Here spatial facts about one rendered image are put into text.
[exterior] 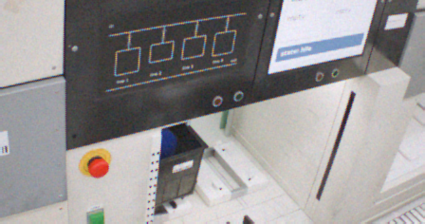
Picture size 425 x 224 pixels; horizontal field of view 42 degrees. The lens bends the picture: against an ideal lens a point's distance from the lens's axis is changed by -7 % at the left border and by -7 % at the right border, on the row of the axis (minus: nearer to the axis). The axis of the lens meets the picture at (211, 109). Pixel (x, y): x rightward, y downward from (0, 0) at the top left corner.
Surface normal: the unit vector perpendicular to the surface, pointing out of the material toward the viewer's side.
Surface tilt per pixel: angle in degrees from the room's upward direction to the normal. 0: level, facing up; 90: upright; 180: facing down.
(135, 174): 90
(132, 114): 90
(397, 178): 0
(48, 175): 90
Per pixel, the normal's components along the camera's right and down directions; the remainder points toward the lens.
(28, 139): 0.52, 0.55
